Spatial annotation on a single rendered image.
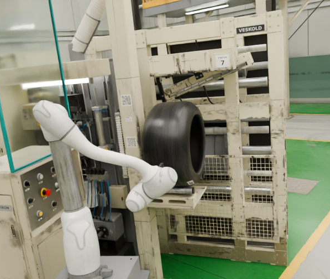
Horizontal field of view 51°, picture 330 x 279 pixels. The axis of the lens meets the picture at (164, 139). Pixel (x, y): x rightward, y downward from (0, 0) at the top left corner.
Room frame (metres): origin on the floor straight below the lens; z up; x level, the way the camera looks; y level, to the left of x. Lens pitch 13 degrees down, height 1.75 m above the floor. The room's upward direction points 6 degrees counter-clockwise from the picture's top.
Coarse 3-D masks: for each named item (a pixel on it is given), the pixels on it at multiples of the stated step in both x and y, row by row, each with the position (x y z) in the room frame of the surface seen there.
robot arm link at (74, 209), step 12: (48, 132) 1.64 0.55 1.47; (60, 144) 1.66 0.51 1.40; (60, 156) 1.65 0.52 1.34; (72, 156) 1.70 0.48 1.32; (60, 168) 1.65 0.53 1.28; (72, 168) 1.67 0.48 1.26; (60, 180) 1.65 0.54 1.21; (72, 180) 1.66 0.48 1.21; (60, 192) 1.66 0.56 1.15; (72, 192) 1.65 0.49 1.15; (72, 204) 1.64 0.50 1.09; (72, 216) 1.61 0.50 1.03; (84, 216) 1.63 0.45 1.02
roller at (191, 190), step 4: (172, 188) 2.15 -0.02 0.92; (176, 188) 2.14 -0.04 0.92; (180, 188) 2.13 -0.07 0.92; (184, 188) 2.13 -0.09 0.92; (188, 188) 2.12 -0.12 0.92; (192, 188) 2.11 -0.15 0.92; (168, 192) 2.16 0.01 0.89; (172, 192) 2.15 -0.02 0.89; (176, 192) 2.14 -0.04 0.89; (180, 192) 2.13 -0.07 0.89; (184, 192) 2.12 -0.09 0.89; (188, 192) 2.11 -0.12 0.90; (192, 192) 2.10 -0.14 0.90
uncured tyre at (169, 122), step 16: (160, 112) 2.17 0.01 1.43; (176, 112) 2.12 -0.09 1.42; (192, 112) 2.19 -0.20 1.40; (144, 128) 2.14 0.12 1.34; (160, 128) 2.07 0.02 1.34; (176, 128) 2.04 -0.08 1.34; (192, 128) 2.53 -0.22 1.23; (144, 144) 2.09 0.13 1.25; (160, 144) 2.04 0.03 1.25; (176, 144) 2.00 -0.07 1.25; (192, 144) 2.52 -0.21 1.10; (144, 160) 2.10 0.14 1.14; (160, 160) 2.03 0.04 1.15; (176, 160) 2.00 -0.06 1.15; (192, 160) 2.47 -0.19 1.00; (192, 176) 2.09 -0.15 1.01
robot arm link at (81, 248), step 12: (72, 228) 1.46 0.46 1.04; (84, 228) 1.46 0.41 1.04; (72, 240) 1.43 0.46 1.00; (84, 240) 1.43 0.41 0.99; (96, 240) 1.48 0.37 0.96; (72, 252) 1.41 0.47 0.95; (84, 252) 1.41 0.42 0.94; (96, 252) 1.45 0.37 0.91; (72, 264) 1.41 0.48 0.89; (84, 264) 1.41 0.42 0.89; (96, 264) 1.44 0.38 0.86
